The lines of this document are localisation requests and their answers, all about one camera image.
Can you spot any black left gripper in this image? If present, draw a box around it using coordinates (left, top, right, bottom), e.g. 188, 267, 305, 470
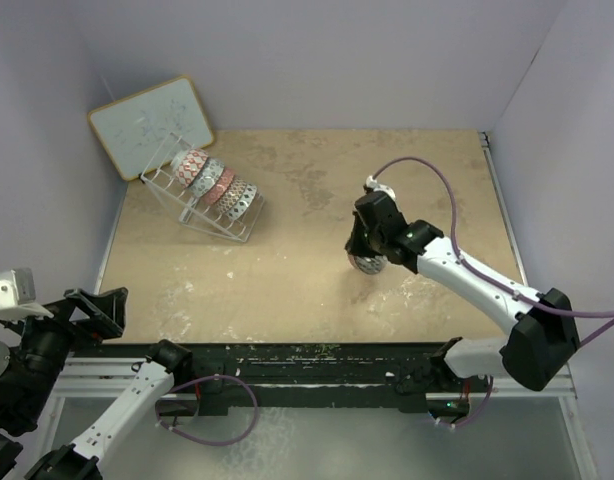
3, 284, 126, 424

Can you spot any white black diamond bowl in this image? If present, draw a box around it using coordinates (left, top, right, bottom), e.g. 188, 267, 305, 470
227, 183, 258, 221

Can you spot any brown floral pattern bowl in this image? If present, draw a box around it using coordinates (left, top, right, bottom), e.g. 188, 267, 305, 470
218, 177, 248, 213

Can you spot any pink floral pattern bowl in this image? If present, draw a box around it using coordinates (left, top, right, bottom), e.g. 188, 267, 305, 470
202, 167, 235, 205

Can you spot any black leaf pattern bowl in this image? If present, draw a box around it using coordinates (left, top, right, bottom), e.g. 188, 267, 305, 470
189, 157, 225, 198

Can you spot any blue triangle pattern bowl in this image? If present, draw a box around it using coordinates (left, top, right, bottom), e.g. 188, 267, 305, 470
171, 148, 209, 188

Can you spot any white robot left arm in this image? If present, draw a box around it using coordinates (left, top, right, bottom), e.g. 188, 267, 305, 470
0, 281, 193, 479

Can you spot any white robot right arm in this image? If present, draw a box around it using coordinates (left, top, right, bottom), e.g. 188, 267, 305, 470
345, 191, 580, 391

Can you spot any yellow framed whiteboard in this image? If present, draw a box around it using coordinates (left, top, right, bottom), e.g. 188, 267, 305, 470
88, 76, 214, 181

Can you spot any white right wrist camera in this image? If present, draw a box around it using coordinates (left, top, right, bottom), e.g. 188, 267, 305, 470
364, 175, 396, 201

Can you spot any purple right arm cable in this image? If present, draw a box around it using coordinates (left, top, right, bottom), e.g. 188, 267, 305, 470
369, 157, 614, 432

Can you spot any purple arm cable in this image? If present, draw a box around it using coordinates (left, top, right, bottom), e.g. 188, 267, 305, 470
369, 157, 614, 432
154, 373, 259, 446

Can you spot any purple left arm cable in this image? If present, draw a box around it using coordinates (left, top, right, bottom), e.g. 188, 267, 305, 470
154, 373, 259, 446

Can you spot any black aluminium base frame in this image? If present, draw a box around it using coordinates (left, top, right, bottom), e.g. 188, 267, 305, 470
51, 342, 573, 416

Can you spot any white wire dish rack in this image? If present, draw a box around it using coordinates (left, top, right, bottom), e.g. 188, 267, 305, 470
140, 133, 265, 243

